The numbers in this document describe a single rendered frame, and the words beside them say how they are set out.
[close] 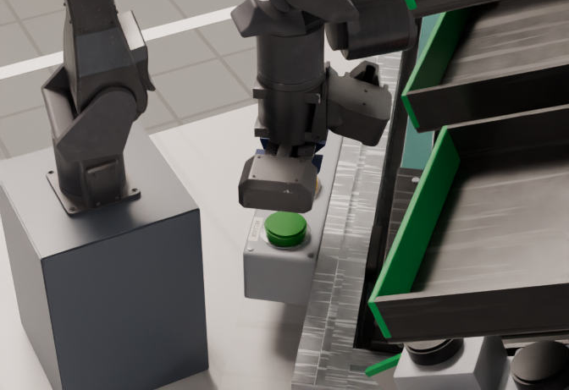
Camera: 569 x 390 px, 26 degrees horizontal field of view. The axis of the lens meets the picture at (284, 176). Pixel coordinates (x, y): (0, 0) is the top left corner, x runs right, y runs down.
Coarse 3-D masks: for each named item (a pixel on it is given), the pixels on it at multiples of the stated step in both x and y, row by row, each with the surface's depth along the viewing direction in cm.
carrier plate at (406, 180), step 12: (408, 168) 122; (396, 180) 120; (408, 180) 120; (396, 192) 119; (408, 192) 119; (396, 204) 118; (408, 204) 118; (396, 216) 116; (396, 228) 115; (384, 252) 112; (372, 336) 104; (372, 348) 104; (384, 348) 104; (396, 348) 104
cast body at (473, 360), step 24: (408, 360) 64; (432, 360) 62; (456, 360) 62; (480, 360) 62; (504, 360) 65; (408, 384) 63; (432, 384) 62; (456, 384) 62; (480, 384) 62; (504, 384) 64
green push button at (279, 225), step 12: (276, 216) 116; (288, 216) 116; (300, 216) 116; (264, 228) 115; (276, 228) 114; (288, 228) 114; (300, 228) 114; (276, 240) 114; (288, 240) 114; (300, 240) 115
